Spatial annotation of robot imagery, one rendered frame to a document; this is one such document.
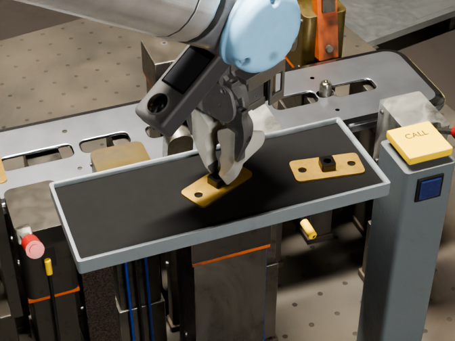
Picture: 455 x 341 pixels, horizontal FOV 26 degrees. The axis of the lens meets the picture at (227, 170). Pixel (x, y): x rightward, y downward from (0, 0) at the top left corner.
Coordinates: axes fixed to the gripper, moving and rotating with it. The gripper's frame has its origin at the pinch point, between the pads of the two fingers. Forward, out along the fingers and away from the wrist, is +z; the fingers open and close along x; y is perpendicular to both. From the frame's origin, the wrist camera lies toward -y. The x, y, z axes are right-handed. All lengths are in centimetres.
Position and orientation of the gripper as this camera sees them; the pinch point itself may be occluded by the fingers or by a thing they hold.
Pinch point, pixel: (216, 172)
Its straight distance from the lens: 112.5
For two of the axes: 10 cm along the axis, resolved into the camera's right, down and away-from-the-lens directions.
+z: 0.0, 7.8, 6.3
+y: 7.0, -4.5, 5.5
